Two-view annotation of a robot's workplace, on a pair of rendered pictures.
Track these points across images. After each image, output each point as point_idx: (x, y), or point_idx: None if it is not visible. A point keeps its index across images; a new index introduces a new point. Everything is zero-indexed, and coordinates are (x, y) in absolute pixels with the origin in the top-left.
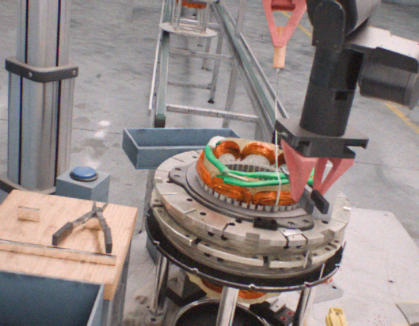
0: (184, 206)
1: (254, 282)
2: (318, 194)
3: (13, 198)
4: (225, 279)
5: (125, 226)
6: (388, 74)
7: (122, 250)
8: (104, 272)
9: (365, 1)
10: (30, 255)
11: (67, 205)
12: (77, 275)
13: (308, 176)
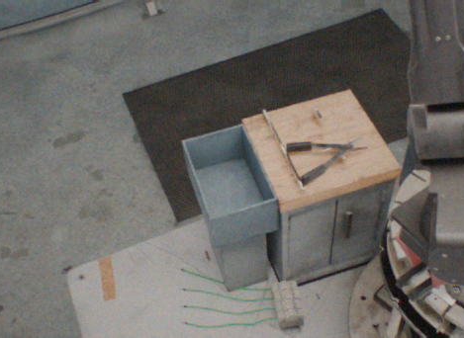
0: (406, 196)
1: (403, 300)
2: (426, 281)
3: (337, 97)
4: (386, 276)
5: (362, 174)
6: (433, 228)
7: (325, 189)
8: (290, 192)
9: (443, 137)
10: (276, 146)
11: (358, 127)
12: (274, 180)
13: (409, 256)
